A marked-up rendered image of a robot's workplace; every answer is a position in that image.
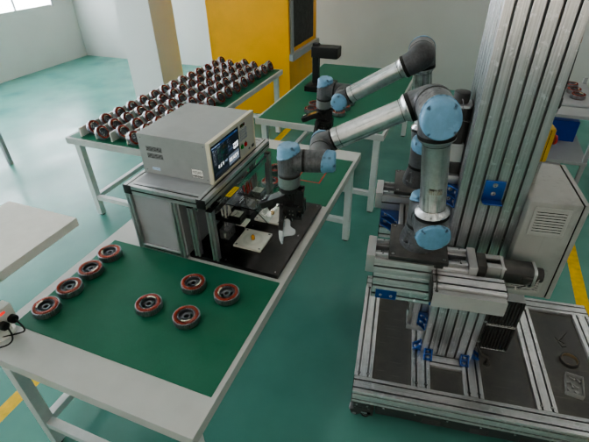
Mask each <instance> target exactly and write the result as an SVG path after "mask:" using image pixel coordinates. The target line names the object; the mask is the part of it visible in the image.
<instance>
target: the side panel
mask: <svg viewBox="0 0 589 442"><path fill-rule="evenodd" d="M125 196H126V199H127V203H128V205H129V209H130V212H131V217H132V221H133V223H134V227H135V230H136V233H137V236H138V242H139V245H140V246H141V247H144V248H148V249H152V250H155V251H159V252H162V253H168V254H172V255H175V256H179V257H182V258H185V259H186V258H187V257H188V256H189V254H187V251H186V247H185V242H184V238H183V234H182V229H181V221H180V218H179V213H178V209H177V204H176V203H169V202H165V201H161V200H157V199H152V198H148V197H144V196H136V195H132V194H127V193H125Z"/></svg>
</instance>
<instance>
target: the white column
mask: <svg viewBox="0 0 589 442"><path fill-rule="evenodd" d="M114 4H115V7H116V11H117V18H118V22H119V25H120V30H121V33H122V37H123V41H124V48H125V51H126V56H127V60H128V63H129V67H130V71H131V78H132V81H133V86H134V89H135V93H136V98H137V99H138V97H139V96H140V95H146V94H148V93H150V91H151V90H153V89H158V88H159V87H160V86H161V85H162V84H165V85H166V84H168V83H169V82H170V81H172V80H176V79H178V77H179V76H181V75H183V70H182V65H181V55H180V49H179V44H178V39H177V33H176V28H175V22H174V12H173V6H172V1H171V0H114Z"/></svg>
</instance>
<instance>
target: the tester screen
mask: <svg viewBox="0 0 589 442"><path fill-rule="evenodd" d="M237 140H238V129H236V130H235V131H234V132H232V133H231V134H230V135H228V136H227V137H226V138H225V139H223V140H222V141H221V142H219V143H218V144H217V145H216V146H214V147H213V148H212V149H211V153H212V160H213V166H214V172H215V178H216V179H217V178H218V177H219V176H220V175H221V174H222V173H223V172H224V171H225V170H226V169H228V168H229V167H230V163H229V156H230V155H231V154H232V153H233V152H234V151H235V150H237V149H238V148H239V146H237V147H236V148H235V149H233V150H232V151H231V152H230V153H228V147H229V146H231V145H232V144H233V143H234V142H236V141H237ZM239 158H240V155H239V157H238V158H237V160H238V159H239ZM223 160H224V164H225V165H226V164H228V165H229V166H228V167H227V168H226V169H225V170H224V171H223V172H222V173H221V174H220V175H218V176H217V177H216V173H217V172H219V171H220V170H221V169H222V168H223V167H224V166H225V165H223V166H222V167H221V168H220V169H219V170H218V165H219V164H220V163H221V162H222V161H223ZM235 161H236V160H235ZM235 161H234V162H235ZM234 162H233V163H234ZM233 163H232V164H233ZM232 164H231V165H232Z"/></svg>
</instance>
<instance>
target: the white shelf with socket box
mask: <svg viewBox="0 0 589 442"><path fill-rule="evenodd" d="M78 225H79V224H78V221H77V218H76V217H70V216H66V215H62V214H59V213H55V212H51V211H48V210H42V209H38V208H34V207H31V206H27V205H23V204H20V203H14V202H10V201H9V202H7V203H4V204H3V205H1V206H0V282H1V281H3V280H4V279H6V278H7V277H8V276H10V275H11V274H13V273H14V272H16V271H17V270H18V269H20V268H21V267H22V266H23V265H25V264H26V263H27V262H29V261H30V260H32V259H33V258H35V257H36V256H37V255H39V254H40V253H42V252H43V251H45V250H46V249H47V248H48V247H49V246H51V245H52V244H54V243H55V242H56V241H58V240H59V239H61V238H62V237H64V236H65V235H66V234H68V233H69V232H71V231H72V230H73V229H74V228H75V227H77V226H78ZM18 319H19V317H18V315H17V314H16V313H15V311H14V309H13V308H12V306H11V304H10V303H8V302H5V301H3V300H2V301H0V342H2V341H5V340H6V339H8V338H10V337H11V342H10V343H9V344H7V345H5V346H0V348H3V347H6V346H8V345H10V344H11V343H12V341H13V339H14V338H13V335H17V334H20V333H23V332H25V327H24V326H23V325H22V324H21V323H20V322H19V321H18ZM16 322H18V323H19V324H20V325H21V326H22V327H23V329H24V330H23V331H21V332H17V333H15V331H16V329H17V327H16V326H15V323H16Z"/></svg>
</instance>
